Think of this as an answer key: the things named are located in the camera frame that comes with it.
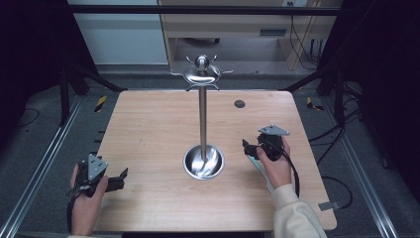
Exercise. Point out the aluminium floor rail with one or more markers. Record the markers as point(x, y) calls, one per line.
point(360, 172)
point(39, 165)

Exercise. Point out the pale teal utensil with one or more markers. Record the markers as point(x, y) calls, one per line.
point(261, 172)

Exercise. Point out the black frame strut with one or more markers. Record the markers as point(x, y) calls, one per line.
point(85, 79)
point(327, 79)

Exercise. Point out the white cabinet panel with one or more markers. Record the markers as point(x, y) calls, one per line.
point(122, 36)

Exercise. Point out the black curtain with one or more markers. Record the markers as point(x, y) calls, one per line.
point(29, 66)
point(383, 82)

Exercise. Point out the steel utensil hook stand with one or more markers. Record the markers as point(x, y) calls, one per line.
point(202, 115)

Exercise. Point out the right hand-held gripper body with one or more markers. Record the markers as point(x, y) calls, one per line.
point(272, 142)

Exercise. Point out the person's right hand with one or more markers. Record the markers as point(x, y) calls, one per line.
point(277, 170)

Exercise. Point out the person's left hand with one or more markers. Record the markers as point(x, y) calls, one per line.
point(86, 206)

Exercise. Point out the black frame crossbar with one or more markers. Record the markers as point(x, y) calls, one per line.
point(198, 10)

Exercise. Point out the grey table grommet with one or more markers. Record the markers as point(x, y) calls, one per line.
point(239, 103)

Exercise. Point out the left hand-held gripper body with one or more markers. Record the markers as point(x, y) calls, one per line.
point(94, 167)

